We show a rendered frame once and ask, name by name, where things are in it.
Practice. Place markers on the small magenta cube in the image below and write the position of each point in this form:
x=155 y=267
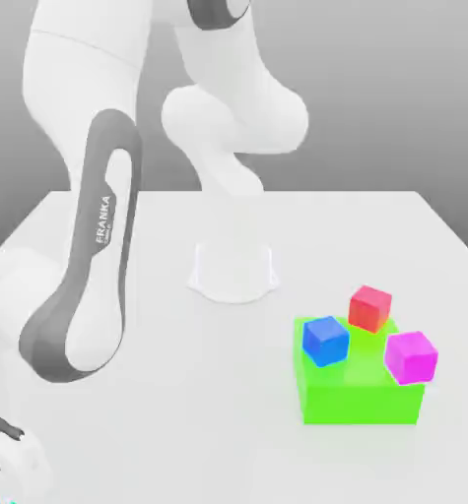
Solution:
x=411 y=358

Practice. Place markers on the large green box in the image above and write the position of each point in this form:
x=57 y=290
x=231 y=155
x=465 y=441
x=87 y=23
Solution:
x=359 y=397

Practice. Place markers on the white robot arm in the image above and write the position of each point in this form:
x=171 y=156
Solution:
x=99 y=118

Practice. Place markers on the small red cube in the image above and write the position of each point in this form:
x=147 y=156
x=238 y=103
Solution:
x=368 y=309

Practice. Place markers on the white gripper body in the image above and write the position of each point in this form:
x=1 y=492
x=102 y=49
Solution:
x=24 y=472

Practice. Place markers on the small blue cube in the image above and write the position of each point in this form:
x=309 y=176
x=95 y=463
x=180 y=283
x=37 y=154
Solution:
x=325 y=341

